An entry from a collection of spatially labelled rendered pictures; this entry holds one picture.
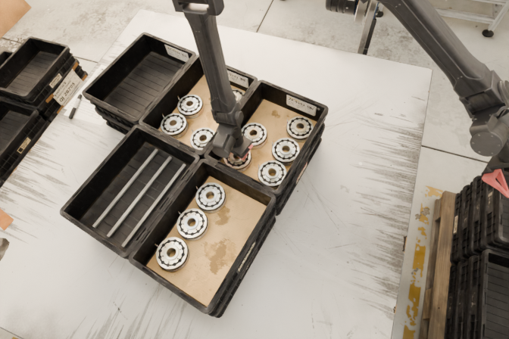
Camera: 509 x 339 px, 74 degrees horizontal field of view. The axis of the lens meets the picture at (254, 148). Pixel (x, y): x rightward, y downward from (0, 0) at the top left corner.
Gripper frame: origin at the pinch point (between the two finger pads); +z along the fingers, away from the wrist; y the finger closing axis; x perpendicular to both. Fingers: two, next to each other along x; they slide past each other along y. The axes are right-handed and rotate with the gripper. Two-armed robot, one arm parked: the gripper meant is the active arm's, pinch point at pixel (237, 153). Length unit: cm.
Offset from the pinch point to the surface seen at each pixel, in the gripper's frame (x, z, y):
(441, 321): 10, 72, 102
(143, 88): 5, 5, -55
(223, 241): -27.6, 4.0, 14.7
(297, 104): 29.6, -2.0, 7.0
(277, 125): 20.6, 4.0, 3.9
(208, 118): 8.1, 4.3, -21.3
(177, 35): 46, 18, -77
